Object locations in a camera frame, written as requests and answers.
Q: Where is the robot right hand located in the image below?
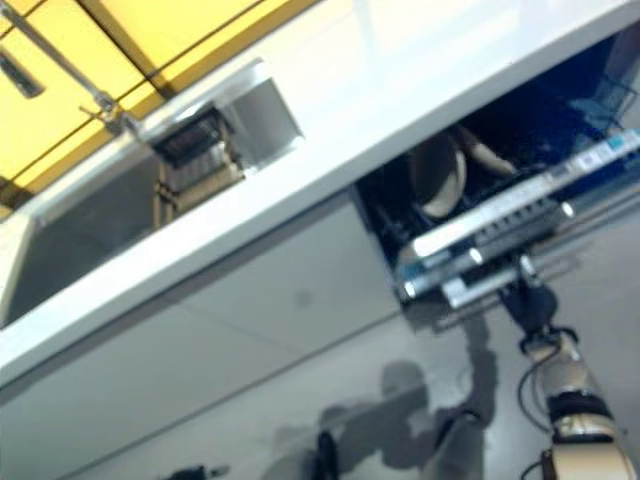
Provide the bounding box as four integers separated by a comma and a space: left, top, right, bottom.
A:
498, 254, 560, 335

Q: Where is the cream ceramic plate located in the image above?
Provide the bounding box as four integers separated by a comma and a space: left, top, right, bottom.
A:
452, 123, 515, 177
408, 133, 470, 220

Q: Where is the black wire dishwasher rack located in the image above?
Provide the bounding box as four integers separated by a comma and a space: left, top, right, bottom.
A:
372, 74, 632, 261

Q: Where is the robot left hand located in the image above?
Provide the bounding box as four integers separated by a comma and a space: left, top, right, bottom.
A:
168, 463, 232, 480

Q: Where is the stainless steel sink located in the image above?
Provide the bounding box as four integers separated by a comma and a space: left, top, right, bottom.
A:
0, 56, 307, 329

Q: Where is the black sink drying rack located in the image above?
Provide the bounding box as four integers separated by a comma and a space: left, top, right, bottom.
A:
151, 111, 247, 224

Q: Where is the silver dishwasher handle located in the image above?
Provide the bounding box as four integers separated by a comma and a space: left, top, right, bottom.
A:
402, 199, 602, 308

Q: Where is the white cabinet door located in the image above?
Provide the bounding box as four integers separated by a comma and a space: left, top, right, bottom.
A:
0, 294, 286, 480
164, 192, 407, 401

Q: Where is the black built-in dishwasher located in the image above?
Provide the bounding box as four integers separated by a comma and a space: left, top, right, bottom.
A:
351, 24, 640, 307

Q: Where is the chrome kitchen faucet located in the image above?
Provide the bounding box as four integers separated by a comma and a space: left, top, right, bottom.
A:
0, 9, 142, 137

